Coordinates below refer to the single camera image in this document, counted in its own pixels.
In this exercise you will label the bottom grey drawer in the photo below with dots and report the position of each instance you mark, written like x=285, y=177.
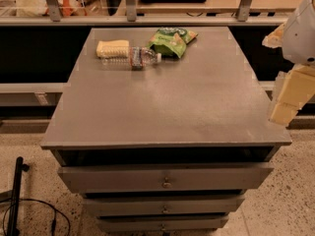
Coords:
x=162, y=223

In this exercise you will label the grey drawer cabinet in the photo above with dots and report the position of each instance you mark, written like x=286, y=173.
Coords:
x=206, y=107

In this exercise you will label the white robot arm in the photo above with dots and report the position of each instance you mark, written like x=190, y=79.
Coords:
x=296, y=38

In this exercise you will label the grey metal railing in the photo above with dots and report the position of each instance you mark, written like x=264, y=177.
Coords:
x=103, y=13

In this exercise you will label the clear plastic water bottle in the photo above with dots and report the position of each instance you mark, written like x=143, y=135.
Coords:
x=138, y=58

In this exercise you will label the grey drawer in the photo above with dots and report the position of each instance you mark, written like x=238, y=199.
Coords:
x=163, y=205
x=164, y=177
x=162, y=223

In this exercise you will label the middle grey drawer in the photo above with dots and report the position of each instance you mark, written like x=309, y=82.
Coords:
x=163, y=205

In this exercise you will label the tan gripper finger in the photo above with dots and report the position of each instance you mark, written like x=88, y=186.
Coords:
x=291, y=92
x=275, y=38

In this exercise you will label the green snack bag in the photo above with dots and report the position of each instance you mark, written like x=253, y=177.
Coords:
x=170, y=42

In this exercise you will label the yellow sponge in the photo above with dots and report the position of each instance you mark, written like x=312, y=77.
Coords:
x=112, y=48

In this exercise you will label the black stand pole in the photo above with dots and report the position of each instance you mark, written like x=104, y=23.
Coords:
x=14, y=204

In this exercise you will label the top grey drawer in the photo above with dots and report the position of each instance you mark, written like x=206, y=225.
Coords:
x=164, y=177

